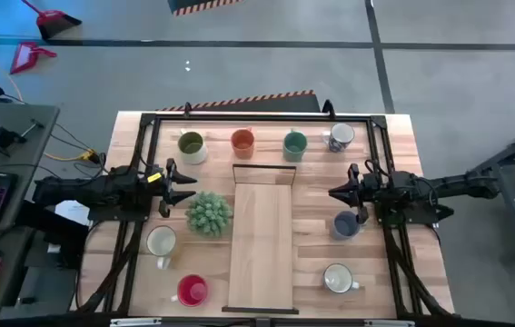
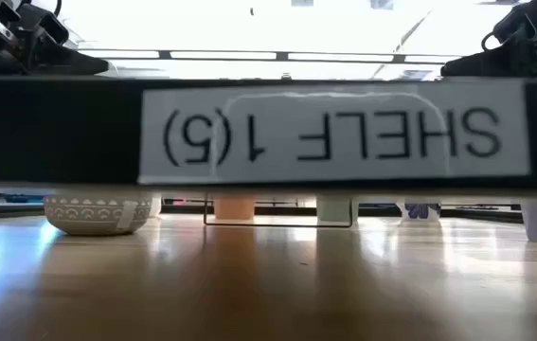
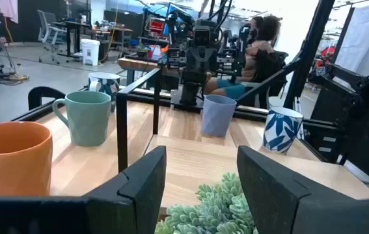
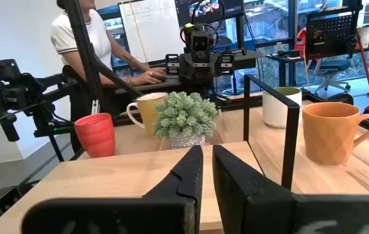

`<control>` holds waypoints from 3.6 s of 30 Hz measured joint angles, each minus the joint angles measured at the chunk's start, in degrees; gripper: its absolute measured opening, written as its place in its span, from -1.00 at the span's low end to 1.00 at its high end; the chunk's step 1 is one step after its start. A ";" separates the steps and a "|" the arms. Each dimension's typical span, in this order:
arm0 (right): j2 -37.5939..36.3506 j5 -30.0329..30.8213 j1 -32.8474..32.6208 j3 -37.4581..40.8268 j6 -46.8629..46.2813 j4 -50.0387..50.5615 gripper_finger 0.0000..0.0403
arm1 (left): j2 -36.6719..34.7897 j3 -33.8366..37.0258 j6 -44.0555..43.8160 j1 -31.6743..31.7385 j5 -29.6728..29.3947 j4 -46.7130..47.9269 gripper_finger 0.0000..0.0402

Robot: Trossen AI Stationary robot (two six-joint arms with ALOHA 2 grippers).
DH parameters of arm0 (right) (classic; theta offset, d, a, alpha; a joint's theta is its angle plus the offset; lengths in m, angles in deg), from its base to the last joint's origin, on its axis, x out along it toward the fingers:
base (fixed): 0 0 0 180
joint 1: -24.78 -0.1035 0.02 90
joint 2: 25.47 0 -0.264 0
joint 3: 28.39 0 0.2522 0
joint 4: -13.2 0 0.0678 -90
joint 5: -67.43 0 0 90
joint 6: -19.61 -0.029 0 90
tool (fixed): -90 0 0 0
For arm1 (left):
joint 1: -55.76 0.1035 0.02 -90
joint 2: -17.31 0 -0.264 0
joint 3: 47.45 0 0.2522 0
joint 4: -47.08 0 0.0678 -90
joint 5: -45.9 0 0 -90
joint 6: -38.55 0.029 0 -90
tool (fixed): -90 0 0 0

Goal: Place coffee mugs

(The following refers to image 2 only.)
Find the blue-rimmed floral print mug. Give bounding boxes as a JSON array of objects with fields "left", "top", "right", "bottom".
[{"left": 397, "top": 202, "right": 442, "bottom": 222}]

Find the orange ceramic mug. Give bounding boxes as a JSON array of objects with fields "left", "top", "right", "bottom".
[{"left": 212, "top": 197, "right": 257, "bottom": 222}]

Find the white paper shelf label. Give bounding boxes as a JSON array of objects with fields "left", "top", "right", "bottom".
[{"left": 137, "top": 78, "right": 532, "bottom": 186}]

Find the wooden shelf black metal frame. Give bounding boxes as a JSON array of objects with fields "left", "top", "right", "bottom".
[{"left": 0, "top": 74, "right": 537, "bottom": 229}]

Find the white patterned bowl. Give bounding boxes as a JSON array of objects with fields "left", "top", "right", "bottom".
[{"left": 43, "top": 195, "right": 154, "bottom": 237}]

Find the teal green mug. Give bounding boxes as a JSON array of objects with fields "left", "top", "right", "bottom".
[{"left": 315, "top": 196, "right": 360, "bottom": 226}]

